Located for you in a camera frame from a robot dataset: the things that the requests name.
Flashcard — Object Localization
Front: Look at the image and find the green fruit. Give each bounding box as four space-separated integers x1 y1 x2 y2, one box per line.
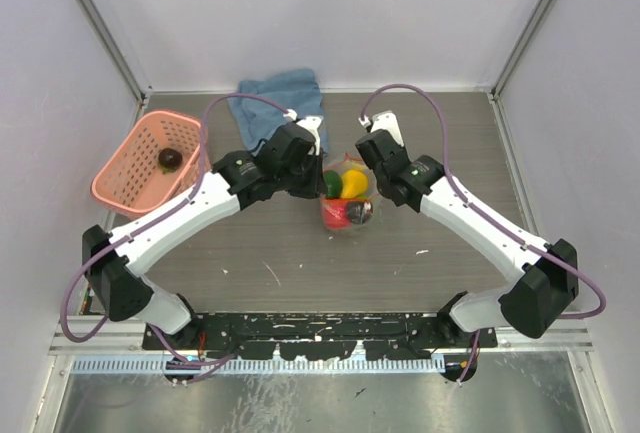
323 170 343 199

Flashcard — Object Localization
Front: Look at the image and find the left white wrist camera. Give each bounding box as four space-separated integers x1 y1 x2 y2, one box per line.
283 109 323 156

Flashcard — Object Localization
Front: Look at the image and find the grey slotted cable duct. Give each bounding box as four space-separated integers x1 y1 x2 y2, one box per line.
70 353 446 375

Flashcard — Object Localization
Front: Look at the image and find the clear orange zip bag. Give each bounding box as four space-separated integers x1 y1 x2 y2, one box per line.
320 153 381 233

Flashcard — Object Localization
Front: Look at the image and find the red apple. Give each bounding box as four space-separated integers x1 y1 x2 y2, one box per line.
321 199 351 230

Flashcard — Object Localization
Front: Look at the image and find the pink plastic basket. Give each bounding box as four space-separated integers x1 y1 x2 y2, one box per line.
90 110 201 219

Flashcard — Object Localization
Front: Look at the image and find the dark brown fruit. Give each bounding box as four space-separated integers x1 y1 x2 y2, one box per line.
345 199 373 225
158 148 183 174

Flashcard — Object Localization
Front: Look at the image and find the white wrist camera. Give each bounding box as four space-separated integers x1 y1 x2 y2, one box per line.
283 109 323 156
358 110 405 147

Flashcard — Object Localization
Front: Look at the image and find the yellow pear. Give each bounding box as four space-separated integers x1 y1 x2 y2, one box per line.
340 169 369 199

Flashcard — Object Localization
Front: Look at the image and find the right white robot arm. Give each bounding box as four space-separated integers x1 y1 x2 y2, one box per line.
356 130 579 347

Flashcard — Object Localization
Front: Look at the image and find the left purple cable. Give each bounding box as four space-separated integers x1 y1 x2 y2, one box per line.
59 93 301 372

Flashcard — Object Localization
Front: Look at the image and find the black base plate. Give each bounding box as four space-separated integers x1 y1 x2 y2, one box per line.
167 313 473 361

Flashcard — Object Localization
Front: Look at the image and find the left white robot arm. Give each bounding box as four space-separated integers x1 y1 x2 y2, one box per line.
83 116 326 349

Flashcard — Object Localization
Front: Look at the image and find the blue cloth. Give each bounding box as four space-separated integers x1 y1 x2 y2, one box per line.
228 68 326 151

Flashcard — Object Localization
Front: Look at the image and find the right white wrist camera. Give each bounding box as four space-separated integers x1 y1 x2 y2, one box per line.
358 110 405 147

